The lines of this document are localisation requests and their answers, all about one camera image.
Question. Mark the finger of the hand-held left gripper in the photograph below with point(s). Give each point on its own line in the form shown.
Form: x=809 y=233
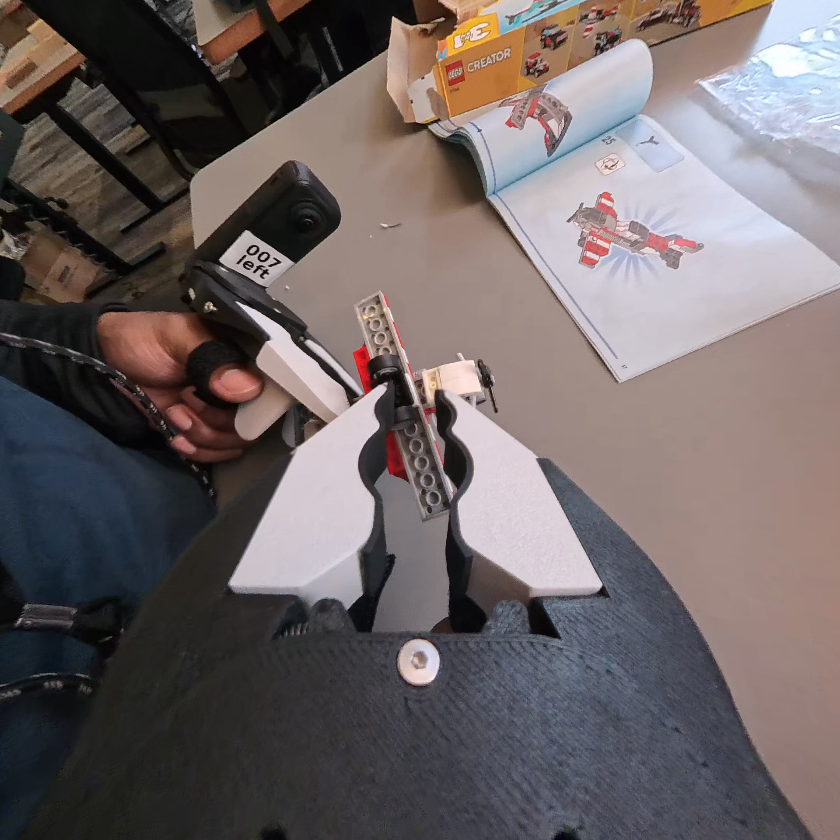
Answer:
x=298 y=371
x=296 y=426

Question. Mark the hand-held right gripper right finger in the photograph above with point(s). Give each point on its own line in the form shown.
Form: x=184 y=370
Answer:
x=525 y=518

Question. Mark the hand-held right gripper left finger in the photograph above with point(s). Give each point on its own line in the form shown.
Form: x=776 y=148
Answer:
x=308 y=518

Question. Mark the toy brick airplane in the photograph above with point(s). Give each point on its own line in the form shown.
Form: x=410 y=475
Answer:
x=410 y=433

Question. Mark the person's left forearm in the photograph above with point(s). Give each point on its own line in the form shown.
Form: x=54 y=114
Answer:
x=46 y=354

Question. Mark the grey desk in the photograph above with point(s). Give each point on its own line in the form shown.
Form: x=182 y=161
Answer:
x=656 y=459

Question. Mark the wooden desk with black legs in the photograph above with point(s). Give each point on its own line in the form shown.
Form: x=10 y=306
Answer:
x=39 y=88

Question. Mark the person's left hand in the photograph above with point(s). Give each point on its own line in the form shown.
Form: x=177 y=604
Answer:
x=151 y=348

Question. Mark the person's right hand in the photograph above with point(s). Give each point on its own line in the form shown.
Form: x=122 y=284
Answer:
x=442 y=627

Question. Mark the cardboard box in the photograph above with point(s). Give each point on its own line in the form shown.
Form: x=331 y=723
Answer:
x=59 y=262

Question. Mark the person's blue denim clothing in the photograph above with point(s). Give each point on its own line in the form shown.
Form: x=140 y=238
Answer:
x=85 y=499

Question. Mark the wooden top table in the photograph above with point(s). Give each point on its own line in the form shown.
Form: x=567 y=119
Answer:
x=243 y=29

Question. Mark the open instruction booklet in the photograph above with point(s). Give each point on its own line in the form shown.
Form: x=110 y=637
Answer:
x=656 y=282

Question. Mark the yellow toy box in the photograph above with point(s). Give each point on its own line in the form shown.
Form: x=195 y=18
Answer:
x=512 y=59

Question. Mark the clear plastic bag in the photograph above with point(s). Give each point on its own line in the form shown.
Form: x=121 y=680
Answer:
x=781 y=85

